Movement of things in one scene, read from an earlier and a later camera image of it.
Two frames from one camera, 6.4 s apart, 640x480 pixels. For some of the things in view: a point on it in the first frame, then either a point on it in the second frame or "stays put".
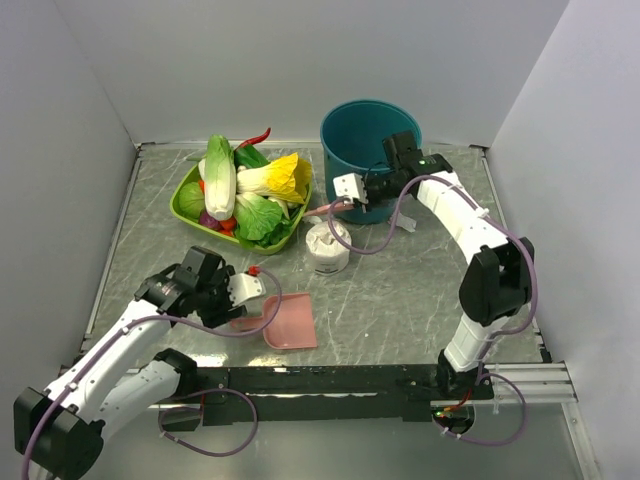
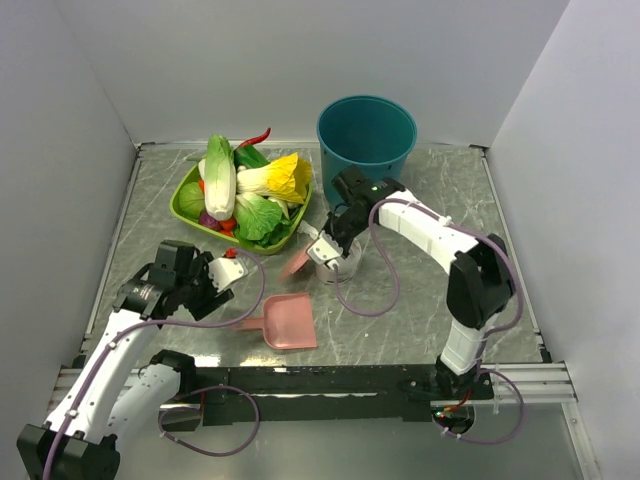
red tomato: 227,226 stays put
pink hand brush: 326,208 → 297,264
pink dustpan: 292,327 stays put
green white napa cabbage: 219,174 stays put
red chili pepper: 255,140 stays put
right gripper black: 371,202 → 328,228
